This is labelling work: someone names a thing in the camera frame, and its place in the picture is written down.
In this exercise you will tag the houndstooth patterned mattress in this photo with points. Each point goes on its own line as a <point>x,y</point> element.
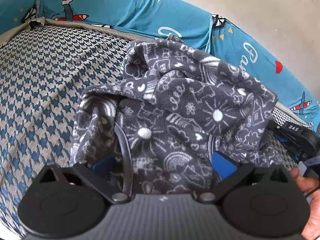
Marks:
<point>45,85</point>

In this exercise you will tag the grey patterned fleece jacket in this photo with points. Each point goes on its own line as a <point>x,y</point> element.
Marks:
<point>180,120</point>

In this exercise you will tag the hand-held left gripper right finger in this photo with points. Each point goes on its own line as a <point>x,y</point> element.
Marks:
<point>223,165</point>

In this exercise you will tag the person's right hand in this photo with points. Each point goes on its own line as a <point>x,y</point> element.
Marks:
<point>312,212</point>

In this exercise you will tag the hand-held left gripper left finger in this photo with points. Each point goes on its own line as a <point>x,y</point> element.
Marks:
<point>102,167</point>

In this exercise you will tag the blue printed bed bumper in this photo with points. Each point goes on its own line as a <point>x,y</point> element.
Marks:
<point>150,12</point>

